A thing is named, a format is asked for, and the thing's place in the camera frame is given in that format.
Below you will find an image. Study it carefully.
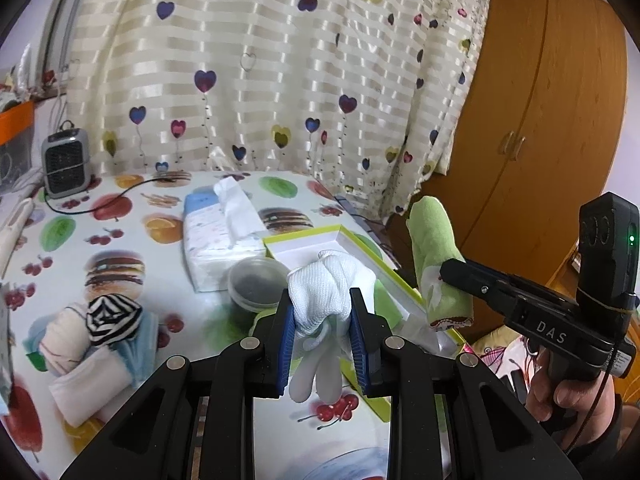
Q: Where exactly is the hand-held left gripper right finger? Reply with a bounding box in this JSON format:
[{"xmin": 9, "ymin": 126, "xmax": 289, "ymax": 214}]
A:
[{"xmin": 349, "ymin": 287, "xmax": 583, "ymax": 480}]

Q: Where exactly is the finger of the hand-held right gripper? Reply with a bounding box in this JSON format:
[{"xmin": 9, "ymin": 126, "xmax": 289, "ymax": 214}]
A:
[
  {"xmin": 492, "ymin": 272, "xmax": 583, "ymax": 308},
  {"xmin": 439, "ymin": 258, "xmax": 527, "ymax": 323}
]

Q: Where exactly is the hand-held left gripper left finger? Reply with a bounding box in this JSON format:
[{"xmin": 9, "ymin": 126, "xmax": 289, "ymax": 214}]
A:
[{"xmin": 60, "ymin": 287, "xmax": 297, "ymax": 480}]

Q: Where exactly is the green terry cloth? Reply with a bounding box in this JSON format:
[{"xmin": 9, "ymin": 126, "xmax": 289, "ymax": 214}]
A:
[{"xmin": 406, "ymin": 196, "xmax": 475, "ymax": 333}]

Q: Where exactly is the white knit glove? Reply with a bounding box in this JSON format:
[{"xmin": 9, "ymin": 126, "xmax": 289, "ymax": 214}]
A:
[{"xmin": 286, "ymin": 249, "xmax": 377, "ymax": 405}]

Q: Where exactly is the green-edged white box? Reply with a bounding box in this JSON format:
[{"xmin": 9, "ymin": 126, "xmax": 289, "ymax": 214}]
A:
[{"xmin": 262, "ymin": 225, "xmax": 468, "ymax": 423}]

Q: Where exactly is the blue face mask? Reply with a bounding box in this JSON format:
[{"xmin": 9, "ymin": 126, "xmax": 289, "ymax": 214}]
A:
[{"xmin": 112, "ymin": 320, "xmax": 161, "ymax": 388}]

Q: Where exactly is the black white striped sock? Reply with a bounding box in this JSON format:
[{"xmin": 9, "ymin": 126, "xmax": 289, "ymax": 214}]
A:
[{"xmin": 86, "ymin": 296, "xmax": 143, "ymax": 347}]

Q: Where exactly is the white cloth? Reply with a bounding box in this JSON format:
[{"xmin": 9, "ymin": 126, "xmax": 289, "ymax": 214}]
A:
[{"xmin": 48, "ymin": 347, "xmax": 133, "ymax": 428}]

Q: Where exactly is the white towel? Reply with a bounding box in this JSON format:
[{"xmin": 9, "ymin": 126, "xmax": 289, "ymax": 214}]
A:
[{"xmin": 37, "ymin": 302, "xmax": 96, "ymax": 376}]

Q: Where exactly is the person's right forearm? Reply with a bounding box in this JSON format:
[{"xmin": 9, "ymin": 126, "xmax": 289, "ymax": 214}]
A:
[{"xmin": 570, "ymin": 390, "xmax": 638, "ymax": 476}]

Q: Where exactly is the soft tissue pack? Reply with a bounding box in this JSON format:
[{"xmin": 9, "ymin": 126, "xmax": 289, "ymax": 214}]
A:
[{"xmin": 181, "ymin": 177, "xmax": 268, "ymax": 293}]

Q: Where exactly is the person's right hand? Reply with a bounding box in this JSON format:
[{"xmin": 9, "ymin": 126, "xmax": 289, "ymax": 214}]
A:
[{"xmin": 527, "ymin": 347, "xmax": 618, "ymax": 433}]

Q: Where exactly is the wooden bedside cabinet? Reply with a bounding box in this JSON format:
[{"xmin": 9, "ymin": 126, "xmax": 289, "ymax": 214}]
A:
[{"xmin": 550, "ymin": 240, "xmax": 586, "ymax": 306}]

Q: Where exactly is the grey lidded plastic container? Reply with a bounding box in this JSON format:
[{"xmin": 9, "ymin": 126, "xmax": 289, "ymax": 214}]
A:
[{"xmin": 227, "ymin": 256, "xmax": 292, "ymax": 313}]

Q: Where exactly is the pink floral cloth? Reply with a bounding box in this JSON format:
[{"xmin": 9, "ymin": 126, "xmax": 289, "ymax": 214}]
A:
[{"xmin": 470, "ymin": 325, "xmax": 536, "ymax": 401}]

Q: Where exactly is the wooden wardrobe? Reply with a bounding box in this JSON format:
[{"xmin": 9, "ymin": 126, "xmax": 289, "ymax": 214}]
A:
[{"xmin": 387, "ymin": 0, "xmax": 631, "ymax": 346}]

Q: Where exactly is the grey space heater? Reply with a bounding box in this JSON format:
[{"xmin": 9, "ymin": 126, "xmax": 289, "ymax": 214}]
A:
[{"xmin": 41, "ymin": 121, "xmax": 91, "ymax": 200}]

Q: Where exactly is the heart printed striped curtain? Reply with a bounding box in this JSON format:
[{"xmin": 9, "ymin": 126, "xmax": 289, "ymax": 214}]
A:
[{"xmin": 65, "ymin": 0, "xmax": 493, "ymax": 218}]

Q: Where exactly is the white paper roll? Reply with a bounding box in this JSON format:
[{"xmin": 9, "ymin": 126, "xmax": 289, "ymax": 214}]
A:
[{"xmin": 0, "ymin": 197, "xmax": 36, "ymax": 281}]

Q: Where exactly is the orange-lidded storage box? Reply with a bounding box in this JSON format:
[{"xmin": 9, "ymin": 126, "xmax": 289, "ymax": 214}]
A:
[{"xmin": 0, "ymin": 100, "xmax": 38, "ymax": 196}]

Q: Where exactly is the black heater cable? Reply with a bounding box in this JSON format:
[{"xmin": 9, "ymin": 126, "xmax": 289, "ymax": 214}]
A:
[{"xmin": 42, "ymin": 172, "xmax": 173, "ymax": 216}]

